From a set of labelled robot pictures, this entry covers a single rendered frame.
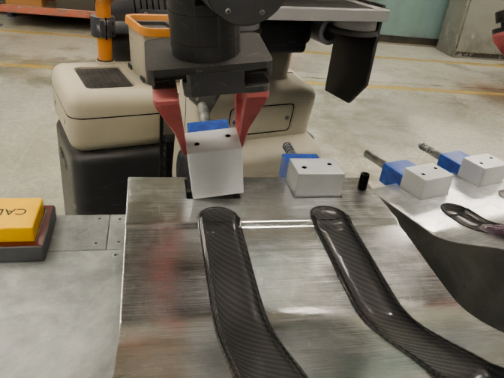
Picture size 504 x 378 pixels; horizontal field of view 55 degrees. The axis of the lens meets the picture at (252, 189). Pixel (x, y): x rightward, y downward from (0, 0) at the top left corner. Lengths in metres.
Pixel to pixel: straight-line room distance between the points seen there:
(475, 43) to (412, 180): 5.70
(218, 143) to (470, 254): 0.28
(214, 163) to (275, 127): 0.40
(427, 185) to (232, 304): 0.33
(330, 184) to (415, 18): 5.98
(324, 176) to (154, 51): 0.20
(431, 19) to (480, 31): 0.62
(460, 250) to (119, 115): 0.70
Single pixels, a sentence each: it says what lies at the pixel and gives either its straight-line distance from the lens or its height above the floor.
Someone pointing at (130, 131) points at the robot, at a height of 0.73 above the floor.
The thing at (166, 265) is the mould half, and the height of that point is 0.89.
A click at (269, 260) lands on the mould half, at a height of 0.89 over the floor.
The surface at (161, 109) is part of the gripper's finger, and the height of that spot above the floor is 0.99.
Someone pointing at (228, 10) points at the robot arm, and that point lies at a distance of 0.31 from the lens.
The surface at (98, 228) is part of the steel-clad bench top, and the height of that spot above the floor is 0.80.
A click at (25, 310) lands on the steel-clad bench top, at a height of 0.80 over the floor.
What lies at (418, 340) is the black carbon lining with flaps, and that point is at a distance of 0.36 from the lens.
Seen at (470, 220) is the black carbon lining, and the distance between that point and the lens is 0.62.
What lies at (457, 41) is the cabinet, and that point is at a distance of 6.21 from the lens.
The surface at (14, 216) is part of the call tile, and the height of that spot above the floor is 0.84.
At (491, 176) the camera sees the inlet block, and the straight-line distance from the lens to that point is 0.72.
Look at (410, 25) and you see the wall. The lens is 6.44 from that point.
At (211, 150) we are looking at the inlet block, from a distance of 0.44.
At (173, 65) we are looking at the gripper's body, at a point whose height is 1.02.
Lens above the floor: 1.13
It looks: 29 degrees down
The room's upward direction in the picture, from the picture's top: 7 degrees clockwise
